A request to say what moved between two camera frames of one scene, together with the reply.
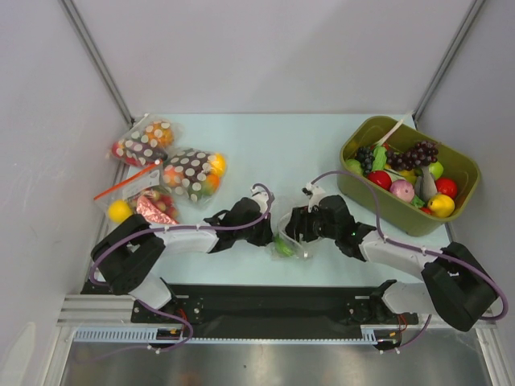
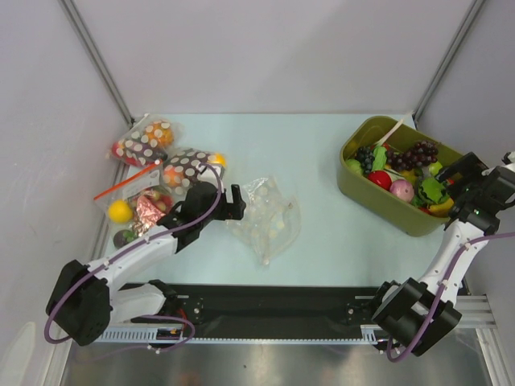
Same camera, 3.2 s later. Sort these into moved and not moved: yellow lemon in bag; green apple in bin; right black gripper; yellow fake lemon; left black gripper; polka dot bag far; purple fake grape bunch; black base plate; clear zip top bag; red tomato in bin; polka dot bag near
Moved: clear zip top bag; right black gripper; left black gripper
Not moved: black base plate; red tomato in bin; green apple in bin; polka dot bag far; yellow fake lemon; yellow lemon in bag; polka dot bag near; purple fake grape bunch
